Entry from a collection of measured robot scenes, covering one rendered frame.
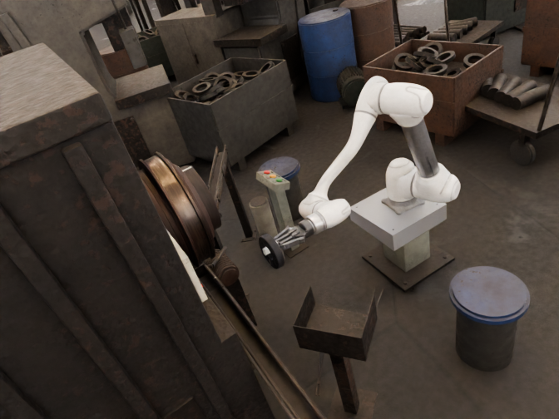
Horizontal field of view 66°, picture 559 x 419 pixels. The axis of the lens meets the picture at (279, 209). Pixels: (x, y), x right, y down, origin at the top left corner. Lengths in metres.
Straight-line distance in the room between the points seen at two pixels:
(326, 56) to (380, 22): 0.71
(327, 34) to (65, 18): 2.47
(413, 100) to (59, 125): 1.34
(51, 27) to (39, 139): 3.24
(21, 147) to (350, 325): 1.29
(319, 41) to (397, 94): 3.06
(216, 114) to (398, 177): 1.97
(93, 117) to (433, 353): 1.95
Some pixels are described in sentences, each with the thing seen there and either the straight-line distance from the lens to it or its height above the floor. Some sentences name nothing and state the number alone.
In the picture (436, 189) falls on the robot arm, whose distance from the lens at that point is 2.29.
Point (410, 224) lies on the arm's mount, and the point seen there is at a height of 0.46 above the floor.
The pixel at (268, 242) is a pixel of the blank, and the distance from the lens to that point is 1.74.
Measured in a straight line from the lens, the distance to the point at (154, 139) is 4.44.
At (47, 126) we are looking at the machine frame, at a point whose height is 1.73.
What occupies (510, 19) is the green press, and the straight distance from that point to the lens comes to 6.56.
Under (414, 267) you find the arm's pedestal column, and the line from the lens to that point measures 2.78.
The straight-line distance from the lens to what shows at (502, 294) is 2.11.
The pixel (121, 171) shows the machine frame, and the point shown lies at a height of 1.56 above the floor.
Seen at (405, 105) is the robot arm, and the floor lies 1.20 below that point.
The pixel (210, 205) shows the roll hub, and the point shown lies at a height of 1.15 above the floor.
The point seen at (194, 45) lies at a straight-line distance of 5.86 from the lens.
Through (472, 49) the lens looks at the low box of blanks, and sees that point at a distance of 4.34.
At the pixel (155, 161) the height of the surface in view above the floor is 1.34.
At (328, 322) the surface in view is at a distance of 1.79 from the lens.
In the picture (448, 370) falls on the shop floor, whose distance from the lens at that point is 2.37.
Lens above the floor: 1.99
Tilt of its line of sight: 35 degrees down
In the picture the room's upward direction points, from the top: 16 degrees counter-clockwise
